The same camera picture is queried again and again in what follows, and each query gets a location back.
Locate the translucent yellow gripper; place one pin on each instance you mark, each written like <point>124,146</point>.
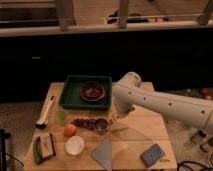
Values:
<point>113,117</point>

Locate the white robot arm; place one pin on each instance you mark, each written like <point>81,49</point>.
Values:
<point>128,92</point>

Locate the small metal cup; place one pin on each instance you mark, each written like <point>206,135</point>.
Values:
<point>101,126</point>

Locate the green plastic cup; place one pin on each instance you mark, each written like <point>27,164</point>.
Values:
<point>60,117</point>

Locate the bunch of dark grapes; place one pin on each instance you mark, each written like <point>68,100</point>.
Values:
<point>84,123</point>

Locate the dark red bowl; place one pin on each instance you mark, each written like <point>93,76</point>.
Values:
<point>92,91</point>

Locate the grey folded cloth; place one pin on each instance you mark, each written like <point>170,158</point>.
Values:
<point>103,154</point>

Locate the green plastic tray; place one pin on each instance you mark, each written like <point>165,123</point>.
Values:
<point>70,96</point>

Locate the orange fruit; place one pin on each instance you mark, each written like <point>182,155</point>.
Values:
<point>70,130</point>

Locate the blue sponge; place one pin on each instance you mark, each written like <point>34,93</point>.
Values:
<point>152,155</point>

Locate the brown sandwich block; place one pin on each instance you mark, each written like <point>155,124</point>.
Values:
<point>47,148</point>

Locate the green cucumber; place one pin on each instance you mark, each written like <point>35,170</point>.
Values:
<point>36,154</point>

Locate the black stand with cable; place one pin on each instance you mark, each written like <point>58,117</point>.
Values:
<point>3,154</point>

